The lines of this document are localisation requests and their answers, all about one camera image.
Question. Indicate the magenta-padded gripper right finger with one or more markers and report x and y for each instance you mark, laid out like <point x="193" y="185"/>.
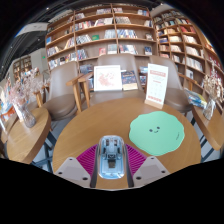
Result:
<point x="138" y="160"/>

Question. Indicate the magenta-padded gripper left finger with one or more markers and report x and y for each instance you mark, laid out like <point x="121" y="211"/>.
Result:
<point x="85" y="160"/>

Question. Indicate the translucent pale blue computer mouse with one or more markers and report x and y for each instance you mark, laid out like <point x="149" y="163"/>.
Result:
<point x="111" y="156"/>

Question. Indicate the green smiley mouse pad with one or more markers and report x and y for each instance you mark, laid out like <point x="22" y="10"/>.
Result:
<point x="158" y="133"/>

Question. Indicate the wooden side table, dark legs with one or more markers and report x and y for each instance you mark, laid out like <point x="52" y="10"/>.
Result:
<point x="211" y="128"/>
<point x="26" y="140"/>

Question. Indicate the beige wooden armchair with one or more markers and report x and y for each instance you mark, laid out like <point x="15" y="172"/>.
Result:
<point x="175" y="95"/>
<point x="61" y="96"/>
<point x="116" y="59"/>

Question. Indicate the glass vase with pink flowers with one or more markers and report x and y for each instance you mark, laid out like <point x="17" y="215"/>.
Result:
<point x="28" y="116"/>

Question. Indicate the white sign on wooden base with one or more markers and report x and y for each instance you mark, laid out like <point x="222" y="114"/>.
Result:
<point x="156" y="83"/>

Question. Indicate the dark cover book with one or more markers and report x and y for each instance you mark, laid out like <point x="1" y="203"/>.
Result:
<point x="129" y="80"/>

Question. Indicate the small white card stand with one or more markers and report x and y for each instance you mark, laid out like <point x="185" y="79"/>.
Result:
<point x="17" y="111"/>

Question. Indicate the white picture board, pink print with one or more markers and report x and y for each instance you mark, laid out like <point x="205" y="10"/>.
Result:
<point x="107" y="78"/>

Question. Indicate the stack of colourful books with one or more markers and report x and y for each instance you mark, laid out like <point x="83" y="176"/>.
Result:
<point x="196" y="98"/>

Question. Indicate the glass vase with dried flowers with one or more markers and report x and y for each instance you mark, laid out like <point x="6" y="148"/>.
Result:
<point x="209" y="110"/>

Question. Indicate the stack of pale books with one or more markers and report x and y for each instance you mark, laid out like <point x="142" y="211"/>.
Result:
<point x="143" y="70"/>

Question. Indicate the book display stand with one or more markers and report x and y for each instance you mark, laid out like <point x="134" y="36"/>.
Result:
<point x="6" y="110"/>

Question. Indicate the distant wooden bookshelf unit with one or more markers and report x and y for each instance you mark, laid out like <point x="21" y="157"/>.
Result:
<point x="22" y="68"/>

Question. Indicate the curved wooden bookshelf unit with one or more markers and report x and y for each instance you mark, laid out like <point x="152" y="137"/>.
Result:
<point x="186" y="43"/>

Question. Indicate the wide wooden bookshelf unit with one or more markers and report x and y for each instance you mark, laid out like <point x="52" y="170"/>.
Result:
<point x="100" y="33"/>

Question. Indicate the white hanging ceiling panel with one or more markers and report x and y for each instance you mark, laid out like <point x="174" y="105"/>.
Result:
<point x="32" y="29"/>

